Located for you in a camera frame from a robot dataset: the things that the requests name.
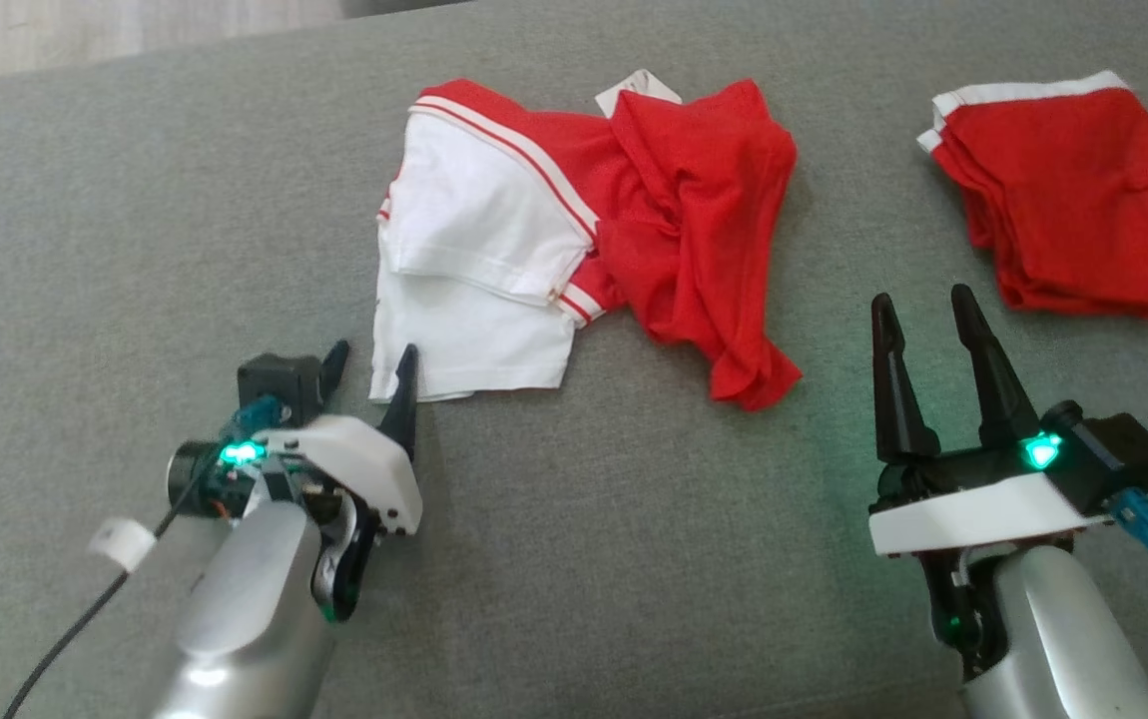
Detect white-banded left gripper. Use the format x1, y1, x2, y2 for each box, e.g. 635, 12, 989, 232
168, 340, 423, 625

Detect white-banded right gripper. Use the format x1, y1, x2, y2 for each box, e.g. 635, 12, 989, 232
868, 285, 1114, 680

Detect red Bulls 23 shorts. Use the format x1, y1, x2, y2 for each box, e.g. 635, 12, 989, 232
916, 70, 1148, 321

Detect red shirt white sleeves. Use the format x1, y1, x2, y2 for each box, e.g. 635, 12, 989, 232
369, 68, 803, 412

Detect white cable label tape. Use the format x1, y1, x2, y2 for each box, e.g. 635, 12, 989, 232
88, 517, 157, 573

